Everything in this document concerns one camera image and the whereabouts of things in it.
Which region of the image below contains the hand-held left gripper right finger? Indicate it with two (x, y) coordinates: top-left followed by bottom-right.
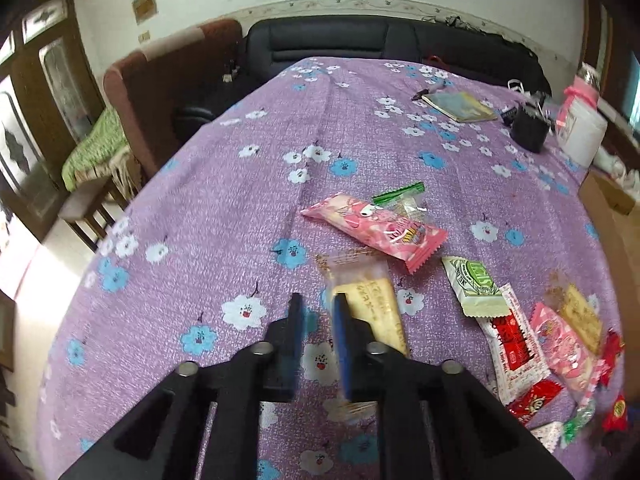
(331, 292), (573, 480)

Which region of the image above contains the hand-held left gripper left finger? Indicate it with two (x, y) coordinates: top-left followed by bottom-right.
(59, 292), (306, 480)

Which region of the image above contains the clear beige biscuit packet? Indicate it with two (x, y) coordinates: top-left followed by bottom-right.
(315, 250), (412, 361)
(550, 272), (604, 356)

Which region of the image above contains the green white snack packet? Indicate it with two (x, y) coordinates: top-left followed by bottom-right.
(441, 256), (502, 318)

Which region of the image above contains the clear green-edged snack packet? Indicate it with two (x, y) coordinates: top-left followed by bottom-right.
(372, 181), (428, 221)
(561, 399), (597, 447)

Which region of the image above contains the small pink rabbit snack packet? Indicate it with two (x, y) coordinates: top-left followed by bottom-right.
(530, 302), (610, 395)

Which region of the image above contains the red doll print snack packet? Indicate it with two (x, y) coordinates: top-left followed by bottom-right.
(601, 394), (629, 433)

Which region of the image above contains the cardboard box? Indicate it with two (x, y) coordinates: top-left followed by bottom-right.
(577, 169), (640, 286)

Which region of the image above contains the long pink snack packet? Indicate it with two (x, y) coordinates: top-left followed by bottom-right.
(300, 191), (449, 276)

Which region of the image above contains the large white red snack packet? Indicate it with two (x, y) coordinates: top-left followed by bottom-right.
(475, 282), (551, 407)

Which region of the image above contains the purple floral tablecloth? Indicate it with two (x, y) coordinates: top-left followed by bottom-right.
(37, 55), (626, 480)

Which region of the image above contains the red cartoon face snack packet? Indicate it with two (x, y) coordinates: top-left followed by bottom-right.
(507, 379), (564, 427)

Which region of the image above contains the small white red snack packet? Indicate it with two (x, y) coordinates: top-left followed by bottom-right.
(529, 421), (565, 455)

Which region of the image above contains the black pen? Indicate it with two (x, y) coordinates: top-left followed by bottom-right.
(411, 85), (448, 102)

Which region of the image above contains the wooden stool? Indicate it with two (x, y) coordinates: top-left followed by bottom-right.
(59, 170), (136, 253)

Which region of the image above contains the yellow blue notebook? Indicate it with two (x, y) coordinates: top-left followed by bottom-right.
(424, 91), (499, 124)

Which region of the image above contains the black cup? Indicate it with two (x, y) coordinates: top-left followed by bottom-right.
(510, 102), (551, 154)

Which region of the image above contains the green patterned blanket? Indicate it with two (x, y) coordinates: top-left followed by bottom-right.
(61, 107), (132, 193)

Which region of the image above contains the brown armchair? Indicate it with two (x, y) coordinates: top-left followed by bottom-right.
(103, 19), (246, 176)

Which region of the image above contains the black leather sofa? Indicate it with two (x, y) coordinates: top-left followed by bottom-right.
(172, 17), (553, 133)

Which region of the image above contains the white plastic jar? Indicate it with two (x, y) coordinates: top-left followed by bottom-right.
(555, 96), (609, 168)

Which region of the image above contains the white cloth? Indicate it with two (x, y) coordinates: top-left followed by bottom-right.
(592, 152), (640, 186)

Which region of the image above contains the bottle with pink sleeve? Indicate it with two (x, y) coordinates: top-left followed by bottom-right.
(564, 61), (601, 111)

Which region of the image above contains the small yellow framed certificate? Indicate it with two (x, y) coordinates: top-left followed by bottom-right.
(132, 0), (158, 24)

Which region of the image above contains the wooden door with glass panels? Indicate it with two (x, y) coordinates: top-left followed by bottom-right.
(0, 0), (108, 241)

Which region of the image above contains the window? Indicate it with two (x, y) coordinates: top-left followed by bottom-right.
(620, 50), (640, 131)

